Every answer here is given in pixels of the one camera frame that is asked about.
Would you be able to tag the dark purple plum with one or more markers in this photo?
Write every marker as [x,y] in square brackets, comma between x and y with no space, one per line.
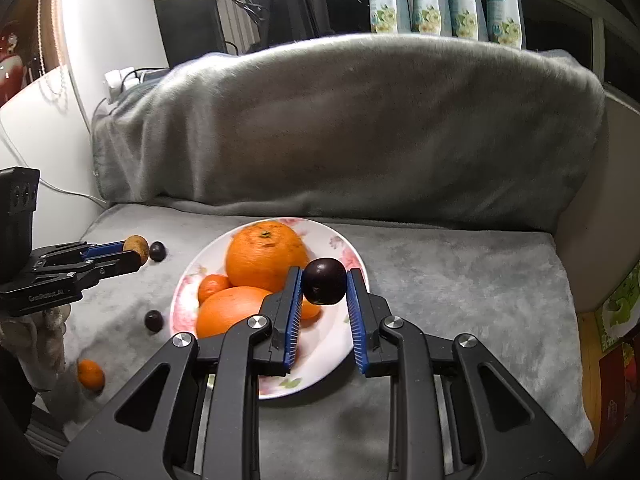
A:
[153,320]
[325,280]
[157,251]

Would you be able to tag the red box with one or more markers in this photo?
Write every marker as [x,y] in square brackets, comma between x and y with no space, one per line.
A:
[620,410]

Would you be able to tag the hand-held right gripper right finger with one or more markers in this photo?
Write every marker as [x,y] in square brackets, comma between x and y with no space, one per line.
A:
[357,320]

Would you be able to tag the white power strip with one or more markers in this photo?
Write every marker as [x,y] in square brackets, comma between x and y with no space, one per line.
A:
[119,80]

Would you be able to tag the white floral plate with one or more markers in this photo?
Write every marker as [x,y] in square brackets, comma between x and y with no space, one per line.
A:
[320,235]

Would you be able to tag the small brown kiwi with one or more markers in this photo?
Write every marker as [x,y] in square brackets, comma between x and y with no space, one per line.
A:
[136,247]

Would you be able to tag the green printed snack bag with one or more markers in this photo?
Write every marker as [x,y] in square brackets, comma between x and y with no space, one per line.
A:
[620,305]

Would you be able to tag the black tripod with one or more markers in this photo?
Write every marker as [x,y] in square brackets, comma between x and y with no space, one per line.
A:
[285,0]

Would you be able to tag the small tangerine with stem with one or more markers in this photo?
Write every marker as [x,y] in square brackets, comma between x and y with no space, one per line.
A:
[311,310]

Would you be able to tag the red shiny object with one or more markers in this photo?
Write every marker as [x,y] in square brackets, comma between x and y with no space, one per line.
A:
[10,60]

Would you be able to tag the white window frame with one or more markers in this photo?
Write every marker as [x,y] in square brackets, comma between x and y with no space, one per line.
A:
[598,35]

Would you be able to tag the large smooth orange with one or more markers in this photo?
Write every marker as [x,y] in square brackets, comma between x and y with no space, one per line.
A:
[265,257]

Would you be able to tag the large rough-skinned orange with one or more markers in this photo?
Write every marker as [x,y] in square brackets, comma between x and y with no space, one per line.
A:
[230,312]

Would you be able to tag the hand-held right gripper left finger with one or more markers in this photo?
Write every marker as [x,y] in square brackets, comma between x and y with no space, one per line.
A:
[295,320]

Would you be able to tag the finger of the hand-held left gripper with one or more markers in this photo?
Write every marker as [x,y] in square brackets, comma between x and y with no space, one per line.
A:
[120,262]
[105,249]

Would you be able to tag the grey fleece blanket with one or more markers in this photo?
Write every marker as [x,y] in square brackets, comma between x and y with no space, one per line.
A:
[350,135]

